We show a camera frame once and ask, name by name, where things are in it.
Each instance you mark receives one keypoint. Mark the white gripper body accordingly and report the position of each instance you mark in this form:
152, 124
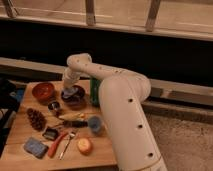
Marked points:
69, 78

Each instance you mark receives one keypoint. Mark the blue towel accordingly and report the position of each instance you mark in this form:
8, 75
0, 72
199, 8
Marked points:
69, 92

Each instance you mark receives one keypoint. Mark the purple bowl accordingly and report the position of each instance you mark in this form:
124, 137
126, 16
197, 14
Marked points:
77, 98

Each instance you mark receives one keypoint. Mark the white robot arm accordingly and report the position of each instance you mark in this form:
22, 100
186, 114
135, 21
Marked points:
121, 93

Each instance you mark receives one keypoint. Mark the orange bowl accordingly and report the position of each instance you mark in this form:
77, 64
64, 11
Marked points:
43, 91

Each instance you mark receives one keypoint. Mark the green plastic bin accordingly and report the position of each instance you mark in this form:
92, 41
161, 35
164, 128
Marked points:
94, 88

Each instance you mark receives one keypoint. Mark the small metal cup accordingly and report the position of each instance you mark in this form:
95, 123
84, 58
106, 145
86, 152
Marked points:
54, 108

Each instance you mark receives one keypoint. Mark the wooden table board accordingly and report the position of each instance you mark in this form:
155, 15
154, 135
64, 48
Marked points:
15, 158

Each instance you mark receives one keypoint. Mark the blue cup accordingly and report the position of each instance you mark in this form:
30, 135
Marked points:
95, 125

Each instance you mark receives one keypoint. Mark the brown pine cone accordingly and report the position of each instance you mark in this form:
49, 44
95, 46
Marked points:
36, 119

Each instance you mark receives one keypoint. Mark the small black tray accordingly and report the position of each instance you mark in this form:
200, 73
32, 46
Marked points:
50, 134

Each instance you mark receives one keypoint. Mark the yellow apple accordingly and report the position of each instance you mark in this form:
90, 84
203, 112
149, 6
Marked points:
84, 146

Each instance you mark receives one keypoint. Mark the blue sponge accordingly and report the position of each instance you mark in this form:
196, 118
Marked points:
35, 147

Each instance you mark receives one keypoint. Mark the black handled tool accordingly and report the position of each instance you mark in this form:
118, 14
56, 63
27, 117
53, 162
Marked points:
75, 124

